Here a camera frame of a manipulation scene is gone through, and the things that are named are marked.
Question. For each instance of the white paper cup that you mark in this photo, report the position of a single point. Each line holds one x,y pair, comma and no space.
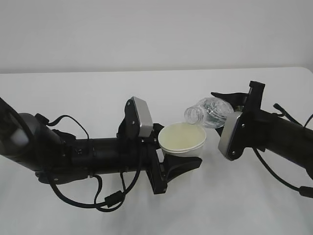
182,139

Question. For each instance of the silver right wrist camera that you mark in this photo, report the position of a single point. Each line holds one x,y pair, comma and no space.
231,144

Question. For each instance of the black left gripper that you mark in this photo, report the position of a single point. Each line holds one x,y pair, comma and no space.
140,154

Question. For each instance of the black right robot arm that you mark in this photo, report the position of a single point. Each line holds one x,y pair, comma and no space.
288,139

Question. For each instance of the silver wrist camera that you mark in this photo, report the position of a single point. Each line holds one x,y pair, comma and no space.
231,144
138,118

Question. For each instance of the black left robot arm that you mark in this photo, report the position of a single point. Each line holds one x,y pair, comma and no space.
33,142

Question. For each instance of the clear plastic water bottle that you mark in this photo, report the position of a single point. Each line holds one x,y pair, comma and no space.
210,112

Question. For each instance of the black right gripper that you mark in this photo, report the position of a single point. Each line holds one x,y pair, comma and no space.
251,130

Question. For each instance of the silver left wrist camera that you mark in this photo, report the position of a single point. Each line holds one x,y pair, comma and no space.
138,118

